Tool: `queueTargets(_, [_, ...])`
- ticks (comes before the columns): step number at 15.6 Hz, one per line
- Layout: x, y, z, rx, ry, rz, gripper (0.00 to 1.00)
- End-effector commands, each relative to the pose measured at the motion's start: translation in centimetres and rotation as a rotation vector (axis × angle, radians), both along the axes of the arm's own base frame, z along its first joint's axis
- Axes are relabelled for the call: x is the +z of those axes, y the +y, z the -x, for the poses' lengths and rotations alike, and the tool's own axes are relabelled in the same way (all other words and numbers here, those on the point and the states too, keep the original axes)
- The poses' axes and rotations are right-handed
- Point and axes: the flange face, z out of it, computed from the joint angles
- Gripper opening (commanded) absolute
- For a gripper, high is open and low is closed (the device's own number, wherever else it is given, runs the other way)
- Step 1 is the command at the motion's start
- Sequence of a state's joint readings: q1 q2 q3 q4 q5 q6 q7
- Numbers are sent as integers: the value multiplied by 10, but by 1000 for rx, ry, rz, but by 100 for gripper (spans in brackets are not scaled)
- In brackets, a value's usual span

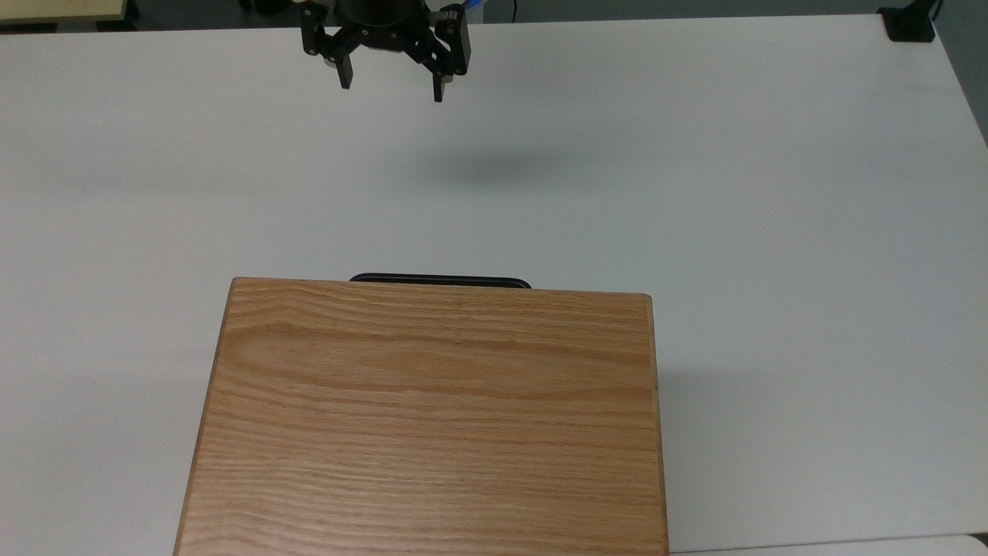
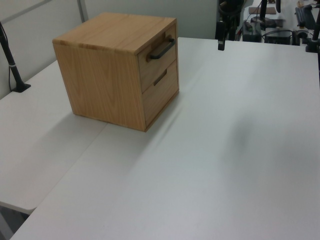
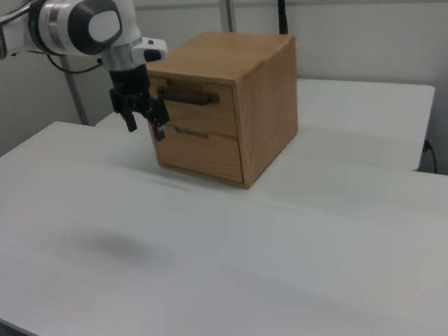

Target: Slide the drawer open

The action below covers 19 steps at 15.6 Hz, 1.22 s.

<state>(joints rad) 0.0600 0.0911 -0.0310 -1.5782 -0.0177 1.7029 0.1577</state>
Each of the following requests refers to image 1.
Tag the black clamp stand base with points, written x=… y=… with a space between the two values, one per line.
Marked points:
x=909 y=25

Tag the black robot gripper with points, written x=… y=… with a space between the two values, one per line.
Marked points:
x=382 y=23

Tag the oak wood drawer cabinet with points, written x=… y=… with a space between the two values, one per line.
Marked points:
x=432 y=417

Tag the beige side table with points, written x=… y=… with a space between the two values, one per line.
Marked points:
x=54 y=8

